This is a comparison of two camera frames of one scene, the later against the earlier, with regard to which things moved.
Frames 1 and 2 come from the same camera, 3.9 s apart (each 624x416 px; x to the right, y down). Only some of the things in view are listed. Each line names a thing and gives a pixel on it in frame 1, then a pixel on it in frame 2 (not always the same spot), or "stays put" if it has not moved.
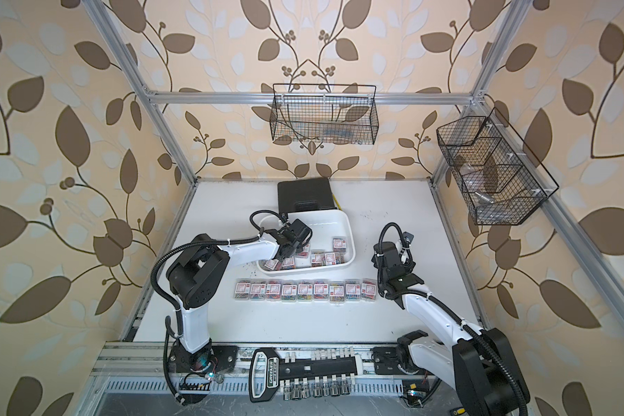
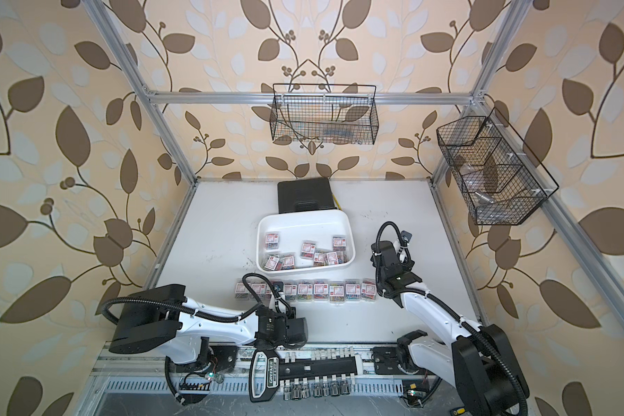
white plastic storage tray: [332, 243] stays put
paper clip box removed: [289, 293] stays put
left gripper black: [300, 247] → [293, 317]
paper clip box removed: [337, 292] stays put
